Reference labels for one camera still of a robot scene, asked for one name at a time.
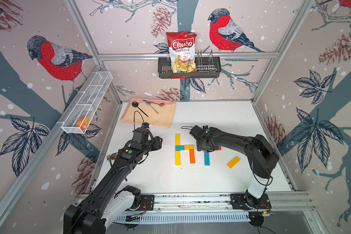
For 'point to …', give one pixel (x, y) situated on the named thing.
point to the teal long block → (206, 158)
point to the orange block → (192, 156)
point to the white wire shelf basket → (87, 101)
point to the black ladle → (135, 104)
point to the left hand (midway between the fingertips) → (160, 137)
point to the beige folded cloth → (157, 113)
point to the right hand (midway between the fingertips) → (205, 146)
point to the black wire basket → (204, 68)
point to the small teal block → (180, 147)
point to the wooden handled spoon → (160, 104)
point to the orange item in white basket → (83, 123)
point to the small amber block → (187, 147)
